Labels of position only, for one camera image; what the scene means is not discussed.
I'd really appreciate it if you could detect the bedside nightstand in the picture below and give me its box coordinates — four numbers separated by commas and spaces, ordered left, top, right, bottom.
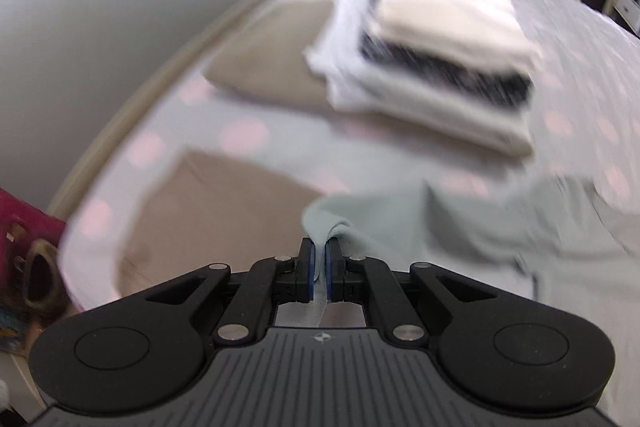
603, 0, 640, 37

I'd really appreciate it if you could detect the folded clothes stack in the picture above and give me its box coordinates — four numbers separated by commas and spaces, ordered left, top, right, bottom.
305, 0, 542, 157

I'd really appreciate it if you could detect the red bag on floor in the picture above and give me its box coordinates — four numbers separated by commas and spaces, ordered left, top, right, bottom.
0, 186, 76, 358

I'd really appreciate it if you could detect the grey long-sleeve shirt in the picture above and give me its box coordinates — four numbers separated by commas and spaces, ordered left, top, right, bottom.
302, 176, 639, 329

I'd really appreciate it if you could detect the grey pink-dotted bedspread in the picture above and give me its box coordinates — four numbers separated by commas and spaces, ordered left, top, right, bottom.
60, 0, 640, 427

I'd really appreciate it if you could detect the folded beige garment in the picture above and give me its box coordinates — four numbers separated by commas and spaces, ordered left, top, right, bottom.
116, 150, 320, 296

